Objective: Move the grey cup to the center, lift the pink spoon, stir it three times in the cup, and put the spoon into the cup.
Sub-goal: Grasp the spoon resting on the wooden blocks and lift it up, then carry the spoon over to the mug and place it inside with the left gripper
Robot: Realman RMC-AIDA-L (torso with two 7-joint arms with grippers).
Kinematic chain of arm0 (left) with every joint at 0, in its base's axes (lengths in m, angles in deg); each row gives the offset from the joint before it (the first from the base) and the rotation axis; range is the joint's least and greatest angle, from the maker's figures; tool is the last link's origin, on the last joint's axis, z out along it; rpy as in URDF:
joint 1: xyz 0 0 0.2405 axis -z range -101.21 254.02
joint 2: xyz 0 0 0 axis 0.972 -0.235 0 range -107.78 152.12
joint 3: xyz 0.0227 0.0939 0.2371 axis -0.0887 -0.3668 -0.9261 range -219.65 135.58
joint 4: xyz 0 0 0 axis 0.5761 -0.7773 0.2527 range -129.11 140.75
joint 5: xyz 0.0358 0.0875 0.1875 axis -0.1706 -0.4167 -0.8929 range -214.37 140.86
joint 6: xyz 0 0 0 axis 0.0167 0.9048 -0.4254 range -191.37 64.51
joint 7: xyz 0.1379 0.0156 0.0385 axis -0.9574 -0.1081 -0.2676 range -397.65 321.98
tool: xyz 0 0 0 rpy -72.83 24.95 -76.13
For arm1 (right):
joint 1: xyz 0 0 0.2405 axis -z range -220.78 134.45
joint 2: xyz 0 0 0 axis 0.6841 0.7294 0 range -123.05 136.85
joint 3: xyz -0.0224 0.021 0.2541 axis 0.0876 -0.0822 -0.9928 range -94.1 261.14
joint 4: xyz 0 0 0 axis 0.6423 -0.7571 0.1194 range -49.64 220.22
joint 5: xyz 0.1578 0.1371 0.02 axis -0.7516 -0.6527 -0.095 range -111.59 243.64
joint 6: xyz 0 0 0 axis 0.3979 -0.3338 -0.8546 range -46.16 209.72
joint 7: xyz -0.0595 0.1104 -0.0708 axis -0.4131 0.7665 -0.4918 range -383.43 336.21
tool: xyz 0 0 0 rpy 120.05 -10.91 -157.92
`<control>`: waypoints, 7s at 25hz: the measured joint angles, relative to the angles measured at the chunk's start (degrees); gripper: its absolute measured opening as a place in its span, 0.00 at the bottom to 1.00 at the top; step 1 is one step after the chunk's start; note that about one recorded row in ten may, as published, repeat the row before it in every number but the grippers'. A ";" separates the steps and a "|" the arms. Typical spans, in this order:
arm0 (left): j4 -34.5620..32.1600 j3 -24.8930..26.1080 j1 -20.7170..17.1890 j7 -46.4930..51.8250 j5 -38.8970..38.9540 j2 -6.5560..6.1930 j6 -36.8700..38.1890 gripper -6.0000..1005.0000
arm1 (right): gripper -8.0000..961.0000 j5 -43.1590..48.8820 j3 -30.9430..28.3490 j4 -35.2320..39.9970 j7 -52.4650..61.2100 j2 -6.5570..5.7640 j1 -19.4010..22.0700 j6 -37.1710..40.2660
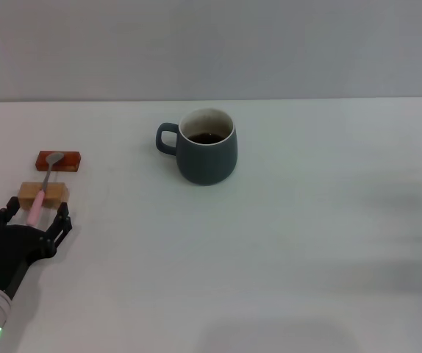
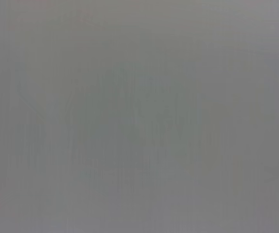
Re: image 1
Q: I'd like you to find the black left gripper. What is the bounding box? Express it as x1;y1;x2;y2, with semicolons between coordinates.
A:
0;196;74;299

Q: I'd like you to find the pink handled metal spoon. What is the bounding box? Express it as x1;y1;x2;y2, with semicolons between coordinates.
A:
26;151;65;227

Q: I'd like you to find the grey ceramic cup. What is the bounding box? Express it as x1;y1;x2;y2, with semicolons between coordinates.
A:
155;107;239;186

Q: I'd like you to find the light wooden block rest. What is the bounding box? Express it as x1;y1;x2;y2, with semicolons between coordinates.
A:
16;181;70;212

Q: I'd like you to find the red-brown wooden block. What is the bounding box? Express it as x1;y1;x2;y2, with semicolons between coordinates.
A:
35;150;84;173

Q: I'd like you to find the dark coffee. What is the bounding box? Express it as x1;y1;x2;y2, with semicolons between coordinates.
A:
187;132;227;146

